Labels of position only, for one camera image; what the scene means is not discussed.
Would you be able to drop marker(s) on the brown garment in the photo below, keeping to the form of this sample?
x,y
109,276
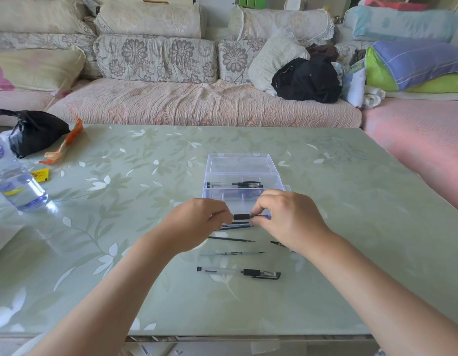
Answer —
x,y
322,51

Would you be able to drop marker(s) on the white and blue cloth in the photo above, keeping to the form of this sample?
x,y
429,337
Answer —
x,y
354,88

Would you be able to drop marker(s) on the pink quilted sofa seat cover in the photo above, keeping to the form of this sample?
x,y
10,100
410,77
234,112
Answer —
x,y
199,103

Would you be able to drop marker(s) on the grey table frame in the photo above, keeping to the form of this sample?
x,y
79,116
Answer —
x,y
251,344

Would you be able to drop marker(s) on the white tissue pack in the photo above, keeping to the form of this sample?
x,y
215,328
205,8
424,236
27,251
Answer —
x,y
292,3

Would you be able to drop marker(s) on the orange snack wrapper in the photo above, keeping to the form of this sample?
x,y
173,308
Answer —
x,y
73,135

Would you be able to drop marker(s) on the black clothing bundle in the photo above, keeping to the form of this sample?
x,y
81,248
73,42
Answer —
x,y
307,80

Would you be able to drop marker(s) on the salmon pink sofa seat cover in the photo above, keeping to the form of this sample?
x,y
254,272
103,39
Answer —
x,y
418,133

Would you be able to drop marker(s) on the black plastic bag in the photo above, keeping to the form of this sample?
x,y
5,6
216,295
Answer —
x,y
36,133

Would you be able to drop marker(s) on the light blue bolster pillow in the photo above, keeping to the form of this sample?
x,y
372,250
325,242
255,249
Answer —
x,y
399,24

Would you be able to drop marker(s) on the white towel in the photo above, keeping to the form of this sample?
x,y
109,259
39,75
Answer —
x,y
374,98

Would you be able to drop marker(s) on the white paper bag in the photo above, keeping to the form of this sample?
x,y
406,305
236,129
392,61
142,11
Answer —
x,y
4,239

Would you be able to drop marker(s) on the person's right hand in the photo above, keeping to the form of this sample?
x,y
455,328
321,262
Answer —
x,y
297,222

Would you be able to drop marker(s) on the pale yellow pillow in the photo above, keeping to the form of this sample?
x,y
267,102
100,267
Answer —
x,y
38,69

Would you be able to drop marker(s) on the yellow tag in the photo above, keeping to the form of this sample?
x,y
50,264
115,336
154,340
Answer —
x,y
40,175

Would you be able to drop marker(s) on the clear water bottle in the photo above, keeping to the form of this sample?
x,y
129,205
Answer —
x,y
21,190

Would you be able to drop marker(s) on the clear plastic storage box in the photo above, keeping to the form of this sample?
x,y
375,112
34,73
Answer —
x,y
240,163

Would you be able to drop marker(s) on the brown wooden stick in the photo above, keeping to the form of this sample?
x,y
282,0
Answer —
x,y
156,1

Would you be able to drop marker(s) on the cream sofa bolster cushion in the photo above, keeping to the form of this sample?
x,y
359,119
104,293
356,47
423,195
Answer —
x,y
147,20
282,25
36,14

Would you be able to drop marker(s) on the person's left hand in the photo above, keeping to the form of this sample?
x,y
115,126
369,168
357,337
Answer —
x,y
191,226

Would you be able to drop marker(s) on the person's left forearm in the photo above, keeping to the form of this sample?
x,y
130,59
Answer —
x,y
103,304

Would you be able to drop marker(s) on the person's right forearm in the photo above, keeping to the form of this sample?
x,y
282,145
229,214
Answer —
x,y
388,292

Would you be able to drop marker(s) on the black pen cap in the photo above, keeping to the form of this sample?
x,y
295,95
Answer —
x,y
278,243

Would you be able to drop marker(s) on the white cabinet with black frame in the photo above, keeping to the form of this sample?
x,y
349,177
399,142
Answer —
x,y
217,9

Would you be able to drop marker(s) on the pale pink sofa seat cover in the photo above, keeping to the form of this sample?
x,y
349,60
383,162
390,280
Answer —
x,y
17,103

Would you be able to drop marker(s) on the white textured pillow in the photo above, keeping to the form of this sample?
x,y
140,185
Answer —
x,y
272,61

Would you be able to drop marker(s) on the floral sofa back cushion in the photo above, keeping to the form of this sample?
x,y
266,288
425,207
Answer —
x,y
345,51
54,40
234,61
154,59

